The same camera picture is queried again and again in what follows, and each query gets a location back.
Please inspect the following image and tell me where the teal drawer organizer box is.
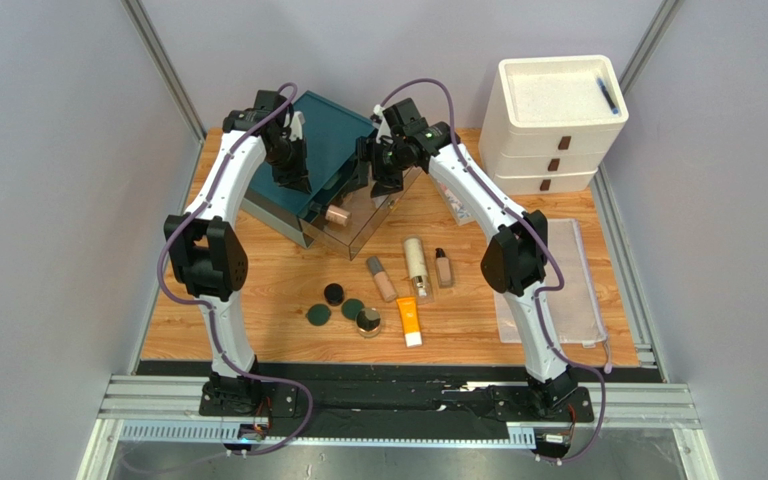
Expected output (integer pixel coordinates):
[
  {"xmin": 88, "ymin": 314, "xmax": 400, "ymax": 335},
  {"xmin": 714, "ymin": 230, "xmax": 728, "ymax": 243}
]
[{"xmin": 241, "ymin": 90, "xmax": 374, "ymax": 248}]

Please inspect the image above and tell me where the small round foundation bottle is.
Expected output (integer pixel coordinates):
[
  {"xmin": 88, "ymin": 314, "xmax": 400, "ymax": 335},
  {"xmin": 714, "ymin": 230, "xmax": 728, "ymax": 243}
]
[{"xmin": 322, "ymin": 205, "xmax": 352, "ymax": 227}]

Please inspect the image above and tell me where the clear acrylic drawer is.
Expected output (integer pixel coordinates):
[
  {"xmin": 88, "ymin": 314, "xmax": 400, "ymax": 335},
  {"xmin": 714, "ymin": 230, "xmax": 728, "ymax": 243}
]
[{"xmin": 300, "ymin": 168, "xmax": 422, "ymax": 260}]

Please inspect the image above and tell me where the cream bottle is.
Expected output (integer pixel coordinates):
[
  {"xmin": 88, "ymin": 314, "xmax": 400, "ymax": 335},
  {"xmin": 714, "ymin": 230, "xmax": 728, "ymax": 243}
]
[{"xmin": 402, "ymin": 235, "xmax": 434, "ymax": 304}]

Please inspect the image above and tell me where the black cap foundation bottle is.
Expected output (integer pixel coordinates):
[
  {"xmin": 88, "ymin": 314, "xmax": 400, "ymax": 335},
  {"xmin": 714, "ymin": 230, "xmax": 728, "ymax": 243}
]
[{"xmin": 435, "ymin": 248, "xmax": 454, "ymax": 288}]

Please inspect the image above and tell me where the grey cap foundation tube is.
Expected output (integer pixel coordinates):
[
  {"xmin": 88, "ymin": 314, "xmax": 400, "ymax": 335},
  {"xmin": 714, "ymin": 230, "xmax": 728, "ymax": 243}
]
[{"xmin": 366, "ymin": 256, "xmax": 398, "ymax": 302}]

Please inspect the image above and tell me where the orange sunscreen tube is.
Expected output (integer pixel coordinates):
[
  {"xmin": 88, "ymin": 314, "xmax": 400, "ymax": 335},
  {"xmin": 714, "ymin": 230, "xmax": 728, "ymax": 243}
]
[{"xmin": 396, "ymin": 297, "xmax": 423, "ymax": 348}]

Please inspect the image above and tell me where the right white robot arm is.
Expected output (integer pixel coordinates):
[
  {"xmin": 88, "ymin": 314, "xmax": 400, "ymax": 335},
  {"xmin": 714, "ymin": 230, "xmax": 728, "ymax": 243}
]
[{"xmin": 357, "ymin": 98, "xmax": 578, "ymax": 414}]

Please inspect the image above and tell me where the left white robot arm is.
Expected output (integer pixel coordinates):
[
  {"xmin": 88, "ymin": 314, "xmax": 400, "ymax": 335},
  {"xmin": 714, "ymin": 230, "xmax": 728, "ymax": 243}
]
[{"xmin": 158, "ymin": 82, "xmax": 311, "ymax": 413}]

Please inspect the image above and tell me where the floral patterned booklet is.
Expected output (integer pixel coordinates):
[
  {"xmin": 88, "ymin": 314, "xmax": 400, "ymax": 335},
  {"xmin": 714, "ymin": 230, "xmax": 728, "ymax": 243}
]
[{"xmin": 433, "ymin": 180, "xmax": 474, "ymax": 226}]

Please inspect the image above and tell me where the black round jar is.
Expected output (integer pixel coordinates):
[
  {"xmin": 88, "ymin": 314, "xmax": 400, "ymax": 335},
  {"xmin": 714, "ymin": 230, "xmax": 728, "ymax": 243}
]
[{"xmin": 323, "ymin": 283, "xmax": 345, "ymax": 306}]

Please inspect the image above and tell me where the green compact disc right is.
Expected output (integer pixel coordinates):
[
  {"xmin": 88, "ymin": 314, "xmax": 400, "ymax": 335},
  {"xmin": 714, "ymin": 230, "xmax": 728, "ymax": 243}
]
[{"xmin": 341, "ymin": 298, "xmax": 365, "ymax": 321}]

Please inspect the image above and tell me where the green compact disc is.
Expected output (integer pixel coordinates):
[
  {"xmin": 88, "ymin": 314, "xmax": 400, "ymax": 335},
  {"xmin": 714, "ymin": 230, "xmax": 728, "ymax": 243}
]
[
  {"xmin": 341, "ymin": 298, "xmax": 365, "ymax": 321},
  {"xmin": 306, "ymin": 304, "xmax": 332, "ymax": 326}
]

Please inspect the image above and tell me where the green compact disc left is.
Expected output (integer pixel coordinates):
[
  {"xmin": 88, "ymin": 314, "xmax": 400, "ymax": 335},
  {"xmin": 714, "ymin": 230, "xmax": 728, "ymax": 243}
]
[{"xmin": 306, "ymin": 304, "xmax": 332, "ymax": 326}]

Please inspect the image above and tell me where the gold lid powder jar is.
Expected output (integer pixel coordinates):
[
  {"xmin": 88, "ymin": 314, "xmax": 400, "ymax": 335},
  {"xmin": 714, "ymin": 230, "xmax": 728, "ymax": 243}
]
[{"xmin": 355, "ymin": 307, "xmax": 382, "ymax": 338}]

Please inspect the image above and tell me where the white three-drawer cabinet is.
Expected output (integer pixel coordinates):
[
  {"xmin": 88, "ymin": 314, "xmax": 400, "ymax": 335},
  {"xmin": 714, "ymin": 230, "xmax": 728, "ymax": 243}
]
[{"xmin": 479, "ymin": 55, "xmax": 629, "ymax": 195}]

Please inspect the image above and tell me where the blue pen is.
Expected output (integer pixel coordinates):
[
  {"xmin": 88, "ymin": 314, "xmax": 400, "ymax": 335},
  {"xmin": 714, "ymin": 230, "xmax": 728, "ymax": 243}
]
[{"xmin": 596, "ymin": 77, "xmax": 620, "ymax": 115}]

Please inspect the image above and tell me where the white mesh pouch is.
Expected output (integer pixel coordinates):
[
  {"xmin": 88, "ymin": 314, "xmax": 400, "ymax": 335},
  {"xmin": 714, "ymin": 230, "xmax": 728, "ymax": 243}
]
[{"xmin": 487, "ymin": 216, "xmax": 614, "ymax": 349}]

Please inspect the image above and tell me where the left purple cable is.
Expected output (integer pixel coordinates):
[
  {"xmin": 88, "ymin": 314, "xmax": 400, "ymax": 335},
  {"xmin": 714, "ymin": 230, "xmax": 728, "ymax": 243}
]
[{"xmin": 157, "ymin": 81, "xmax": 316, "ymax": 458}]

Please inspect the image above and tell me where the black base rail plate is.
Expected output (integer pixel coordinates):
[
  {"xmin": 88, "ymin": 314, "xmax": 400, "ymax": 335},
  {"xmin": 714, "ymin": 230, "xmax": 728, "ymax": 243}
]
[{"xmin": 132, "ymin": 360, "xmax": 665, "ymax": 442}]

